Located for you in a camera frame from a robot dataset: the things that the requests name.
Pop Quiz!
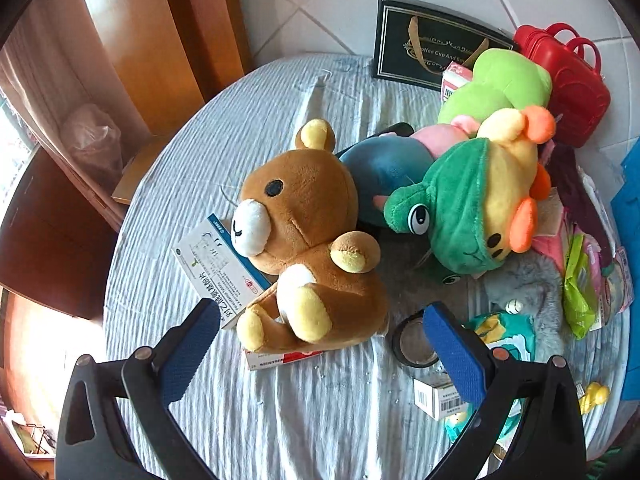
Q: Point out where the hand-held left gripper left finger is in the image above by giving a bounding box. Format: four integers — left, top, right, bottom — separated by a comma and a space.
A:
54, 298, 222, 480

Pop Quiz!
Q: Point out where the green patterned cloth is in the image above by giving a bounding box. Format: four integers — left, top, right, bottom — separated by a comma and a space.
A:
585, 452, 626, 480

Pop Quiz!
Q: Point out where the blue and pink plush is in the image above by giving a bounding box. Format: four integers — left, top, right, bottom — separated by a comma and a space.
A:
337, 122, 481, 231

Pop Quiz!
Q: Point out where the white and blue medicine box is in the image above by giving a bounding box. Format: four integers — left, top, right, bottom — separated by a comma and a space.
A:
171, 215, 273, 331

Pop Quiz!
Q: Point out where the grey fluffy plush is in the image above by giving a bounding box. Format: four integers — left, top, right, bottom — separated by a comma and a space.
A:
482, 255, 563, 361

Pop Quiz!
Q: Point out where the blue plastic crate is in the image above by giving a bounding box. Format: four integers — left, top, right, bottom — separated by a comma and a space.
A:
610, 135, 640, 281

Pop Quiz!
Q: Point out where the white box with red edge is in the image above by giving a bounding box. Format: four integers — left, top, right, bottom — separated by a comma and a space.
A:
440, 60, 473, 106

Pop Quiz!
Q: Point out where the green frog plush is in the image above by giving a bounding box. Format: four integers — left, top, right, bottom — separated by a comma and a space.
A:
437, 47, 553, 126

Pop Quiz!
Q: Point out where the black tape roll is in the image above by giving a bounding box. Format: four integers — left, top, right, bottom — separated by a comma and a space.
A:
391, 310, 441, 368

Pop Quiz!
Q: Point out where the teal printed packet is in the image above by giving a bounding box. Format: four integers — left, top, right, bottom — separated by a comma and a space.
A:
460, 312, 536, 361
444, 405, 521, 443

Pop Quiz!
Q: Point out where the yellow plastic clip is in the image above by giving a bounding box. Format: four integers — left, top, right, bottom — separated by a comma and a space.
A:
577, 382, 611, 416

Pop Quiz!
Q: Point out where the brown bear plush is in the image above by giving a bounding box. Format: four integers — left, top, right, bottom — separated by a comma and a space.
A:
236, 119, 391, 361

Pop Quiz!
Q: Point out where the green packet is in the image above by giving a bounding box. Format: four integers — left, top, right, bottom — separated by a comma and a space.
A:
562, 234, 601, 341

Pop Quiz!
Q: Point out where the pink box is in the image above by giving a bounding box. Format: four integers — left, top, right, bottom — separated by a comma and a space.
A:
530, 195, 568, 266

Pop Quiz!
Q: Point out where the maroon cloth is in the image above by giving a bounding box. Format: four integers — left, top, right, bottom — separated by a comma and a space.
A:
545, 142, 616, 271

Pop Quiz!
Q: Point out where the red and white box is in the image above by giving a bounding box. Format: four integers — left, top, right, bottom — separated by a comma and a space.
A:
244, 345, 325, 372

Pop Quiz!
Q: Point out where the black gift box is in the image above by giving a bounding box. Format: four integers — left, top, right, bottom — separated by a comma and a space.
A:
372, 0, 521, 92

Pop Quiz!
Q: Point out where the yellow duck plush green hood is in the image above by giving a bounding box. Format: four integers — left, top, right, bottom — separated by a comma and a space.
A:
382, 106, 557, 276

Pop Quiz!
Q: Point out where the clear plastic bag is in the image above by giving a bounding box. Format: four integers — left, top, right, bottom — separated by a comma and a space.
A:
60, 104, 123, 188

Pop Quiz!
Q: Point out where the wooden panel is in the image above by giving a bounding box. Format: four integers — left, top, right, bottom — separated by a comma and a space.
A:
0, 0, 253, 311

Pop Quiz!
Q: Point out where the pink packet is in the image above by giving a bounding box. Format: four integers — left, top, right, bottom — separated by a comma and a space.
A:
597, 247, 636, 316

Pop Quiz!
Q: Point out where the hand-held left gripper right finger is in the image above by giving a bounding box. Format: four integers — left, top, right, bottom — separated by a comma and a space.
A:
424, 302, 587, 480

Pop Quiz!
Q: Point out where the red small suitcase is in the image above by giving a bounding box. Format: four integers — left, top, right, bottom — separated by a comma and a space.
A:
512, 22, 612, 148

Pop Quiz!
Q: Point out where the small white barcode box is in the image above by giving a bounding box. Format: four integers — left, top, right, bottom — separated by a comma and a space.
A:
413, 377, 473, 421

